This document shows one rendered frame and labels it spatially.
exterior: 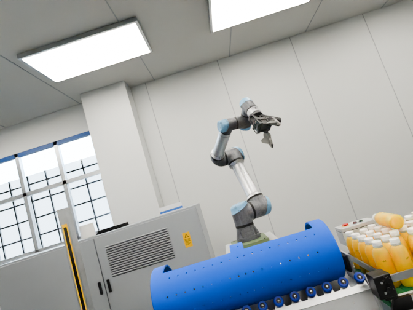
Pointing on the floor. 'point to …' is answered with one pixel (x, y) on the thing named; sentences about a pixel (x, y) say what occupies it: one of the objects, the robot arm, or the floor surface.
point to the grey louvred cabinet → (109, 265)
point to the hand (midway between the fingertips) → (278, 137)
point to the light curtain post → (75, 259)
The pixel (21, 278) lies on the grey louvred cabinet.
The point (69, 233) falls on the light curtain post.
